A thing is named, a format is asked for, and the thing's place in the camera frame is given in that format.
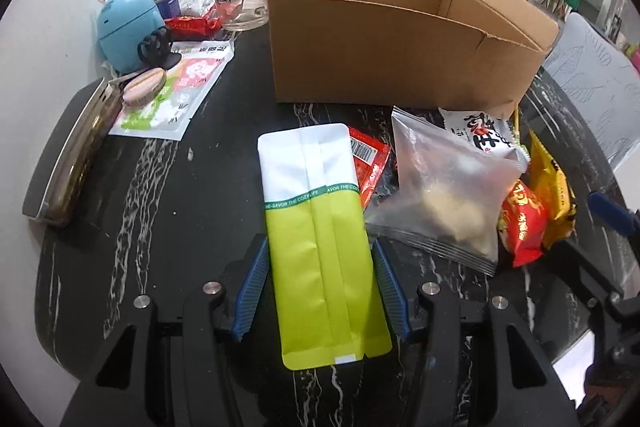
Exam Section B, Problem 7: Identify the red barcode snack packet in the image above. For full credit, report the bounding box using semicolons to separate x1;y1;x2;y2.
347;125;392;210

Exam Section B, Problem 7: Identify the brown cardboard box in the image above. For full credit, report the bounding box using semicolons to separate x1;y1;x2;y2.
236;0;560;120

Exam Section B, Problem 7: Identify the green and white snack pouch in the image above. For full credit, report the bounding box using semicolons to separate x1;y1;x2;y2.
256;123;393;370

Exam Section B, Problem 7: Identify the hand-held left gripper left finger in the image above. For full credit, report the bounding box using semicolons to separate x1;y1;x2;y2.
60;234;273;427

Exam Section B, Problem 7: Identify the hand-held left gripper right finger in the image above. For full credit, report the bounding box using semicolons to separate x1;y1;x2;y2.
370;239;576;427

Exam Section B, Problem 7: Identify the black hair claw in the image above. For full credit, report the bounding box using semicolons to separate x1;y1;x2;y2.
136;27;183;70

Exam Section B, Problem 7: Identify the white peanut packet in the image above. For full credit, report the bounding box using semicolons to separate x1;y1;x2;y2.
439;108;530;172

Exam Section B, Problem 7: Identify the blue deer humidifier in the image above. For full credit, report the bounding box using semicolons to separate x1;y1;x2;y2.
96;0;167;74

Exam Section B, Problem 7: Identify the red candy wrapper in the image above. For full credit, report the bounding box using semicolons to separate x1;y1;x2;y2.
164;9;223;42

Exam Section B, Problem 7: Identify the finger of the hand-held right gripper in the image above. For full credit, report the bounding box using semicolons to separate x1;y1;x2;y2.
589;191;640;238
552;239;626;308

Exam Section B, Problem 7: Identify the grey leaf pattern chair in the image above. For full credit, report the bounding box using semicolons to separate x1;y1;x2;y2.
542;12;640;168

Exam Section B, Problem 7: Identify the pink round compact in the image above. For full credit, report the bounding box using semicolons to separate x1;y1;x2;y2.
122;67;167;108

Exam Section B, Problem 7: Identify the translucent zip bag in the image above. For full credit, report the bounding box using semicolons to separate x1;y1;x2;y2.
364;106;523;278

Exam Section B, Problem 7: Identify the white green pink pouch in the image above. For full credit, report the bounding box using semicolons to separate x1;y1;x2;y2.
107;39;236;142

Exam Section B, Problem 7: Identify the clear crumpled wrapper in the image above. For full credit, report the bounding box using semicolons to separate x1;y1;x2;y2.
179;0;218;18

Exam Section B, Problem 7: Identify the yellow snack packet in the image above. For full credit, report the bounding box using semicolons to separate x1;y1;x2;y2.
527;129;578;250

